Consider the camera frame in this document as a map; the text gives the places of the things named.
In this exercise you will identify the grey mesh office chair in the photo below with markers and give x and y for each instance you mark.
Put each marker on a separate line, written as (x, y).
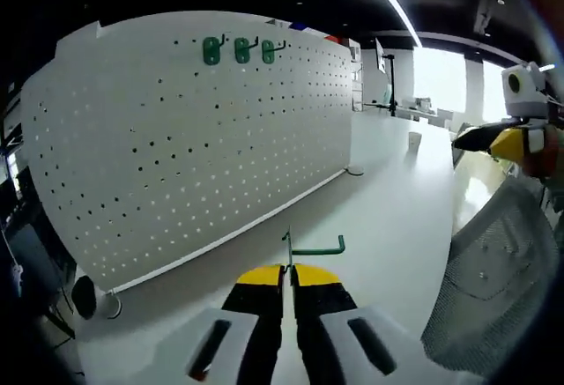
(493, 270)

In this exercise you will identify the person's right hand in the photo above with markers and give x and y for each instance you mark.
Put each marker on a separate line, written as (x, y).
(544, 165)

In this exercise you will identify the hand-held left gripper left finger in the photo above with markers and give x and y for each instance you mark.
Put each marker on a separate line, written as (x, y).
(255, 314)

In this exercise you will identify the flat panel on stand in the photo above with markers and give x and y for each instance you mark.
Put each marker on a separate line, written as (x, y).
(380, 54)

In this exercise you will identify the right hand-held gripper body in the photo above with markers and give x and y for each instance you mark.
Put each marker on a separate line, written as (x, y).
(526, 94)

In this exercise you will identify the black rounded object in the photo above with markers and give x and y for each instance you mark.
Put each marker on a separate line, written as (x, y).
(83, 297)

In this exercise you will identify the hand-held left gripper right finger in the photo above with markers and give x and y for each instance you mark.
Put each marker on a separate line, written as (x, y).
(319, 305)

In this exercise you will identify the black tripod stand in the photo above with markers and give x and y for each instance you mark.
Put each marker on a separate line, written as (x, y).
(392, 90)

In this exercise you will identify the green hook assembly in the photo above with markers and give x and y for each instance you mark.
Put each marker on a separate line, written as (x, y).
(241, 52)
(317, 251)
(210, 52)
(267, 52)

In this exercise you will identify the white paper cup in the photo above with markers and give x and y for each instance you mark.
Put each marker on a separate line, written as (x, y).
(414, 140)

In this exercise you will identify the long ceiling light strip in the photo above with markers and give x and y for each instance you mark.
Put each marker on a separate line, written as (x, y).
(392, 2)

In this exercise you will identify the white perforated mounting plate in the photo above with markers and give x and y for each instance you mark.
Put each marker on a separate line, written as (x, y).
(176, 160)

